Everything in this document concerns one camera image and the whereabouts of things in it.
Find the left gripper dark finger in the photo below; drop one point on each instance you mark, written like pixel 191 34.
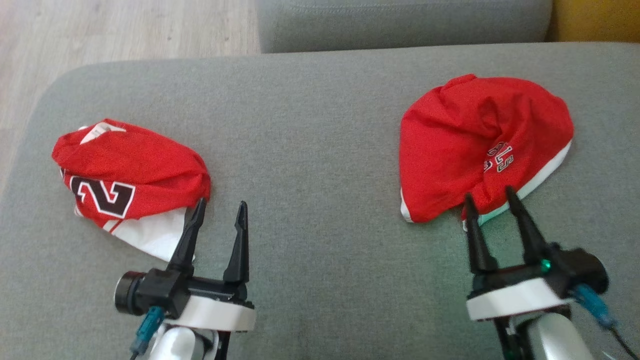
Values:
pixel 187 240
pixel 240 250

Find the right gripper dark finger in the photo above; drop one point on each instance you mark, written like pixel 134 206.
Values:
pixel 477 240
pixel 527 230

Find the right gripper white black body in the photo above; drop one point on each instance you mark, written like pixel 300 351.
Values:
pixel 515 300

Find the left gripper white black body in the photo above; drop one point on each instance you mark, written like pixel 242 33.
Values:
pixel 215 312

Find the red basketball jersey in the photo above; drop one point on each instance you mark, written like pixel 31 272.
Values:
pixel 450 140
pixel 130 160

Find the grey fabric sofa seat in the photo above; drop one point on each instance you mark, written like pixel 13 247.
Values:
pixel 320 150

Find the yellow cushion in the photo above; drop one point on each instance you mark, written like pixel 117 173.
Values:
pixel 600 20

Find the grey sofa back cushion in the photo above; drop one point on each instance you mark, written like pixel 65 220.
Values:
pixel 400 20

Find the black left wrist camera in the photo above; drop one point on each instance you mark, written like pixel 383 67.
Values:
pixel 150 292

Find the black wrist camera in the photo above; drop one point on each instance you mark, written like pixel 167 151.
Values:
pixel 580 267
pixel 150 292

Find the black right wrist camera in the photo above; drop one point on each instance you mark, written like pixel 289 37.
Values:
pixel 580 267

